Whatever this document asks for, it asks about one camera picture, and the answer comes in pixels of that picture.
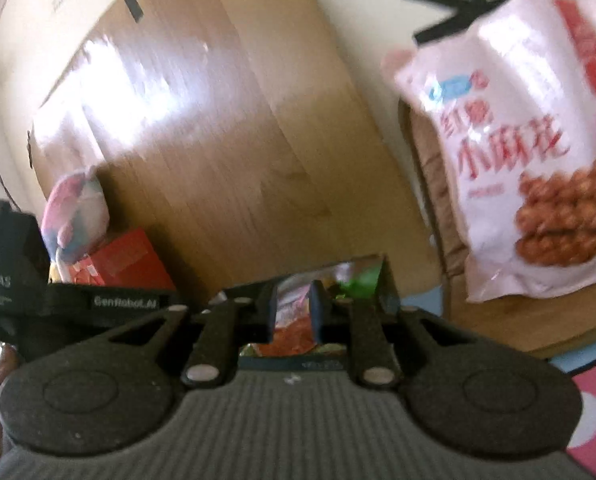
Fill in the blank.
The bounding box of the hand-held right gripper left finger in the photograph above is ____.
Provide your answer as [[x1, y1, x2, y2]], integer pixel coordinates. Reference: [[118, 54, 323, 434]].
[[103, 281, 279, 387]]

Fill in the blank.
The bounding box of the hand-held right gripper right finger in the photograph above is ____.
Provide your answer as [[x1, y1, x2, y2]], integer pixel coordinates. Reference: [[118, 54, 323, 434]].
[[310, 280, 484, 389]]

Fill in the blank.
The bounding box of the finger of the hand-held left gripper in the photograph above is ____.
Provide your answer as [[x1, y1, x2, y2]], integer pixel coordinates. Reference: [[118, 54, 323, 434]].
[[45, 284, 180, 318]]

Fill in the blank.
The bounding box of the black box with sheep print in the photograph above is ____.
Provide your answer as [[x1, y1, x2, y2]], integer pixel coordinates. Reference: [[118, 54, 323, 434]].
[[218, 254, 401, 372]]

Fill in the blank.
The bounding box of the green cracker packet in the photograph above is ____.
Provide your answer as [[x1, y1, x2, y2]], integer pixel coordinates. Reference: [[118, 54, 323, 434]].
[[335, 264, 381, 298]]

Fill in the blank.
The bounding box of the red snack packet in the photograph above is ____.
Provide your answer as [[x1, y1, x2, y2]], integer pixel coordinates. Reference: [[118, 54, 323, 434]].
[[258, 317, 324, 358]]

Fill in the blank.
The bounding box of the red gift bag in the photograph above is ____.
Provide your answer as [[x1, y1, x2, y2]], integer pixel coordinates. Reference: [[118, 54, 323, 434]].
[[67, 227, 177, 292]]

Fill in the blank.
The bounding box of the white and blue plush bunny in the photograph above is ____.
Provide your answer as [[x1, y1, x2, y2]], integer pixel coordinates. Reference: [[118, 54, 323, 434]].
[[40, 167, 112, 267]]

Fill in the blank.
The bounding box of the wooden board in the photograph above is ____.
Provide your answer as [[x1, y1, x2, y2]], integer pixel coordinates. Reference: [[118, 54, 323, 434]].
[[28, 0, 440, 308]]

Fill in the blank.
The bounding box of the cartoon pig printed blanket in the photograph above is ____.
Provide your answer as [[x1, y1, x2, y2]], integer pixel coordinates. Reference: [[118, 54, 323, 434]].
[[398, 285, 596, 478]]

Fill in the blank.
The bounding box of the large pink snack bag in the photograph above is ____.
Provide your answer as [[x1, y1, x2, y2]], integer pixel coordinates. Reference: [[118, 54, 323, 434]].
[[382, 0, 596, 304]]

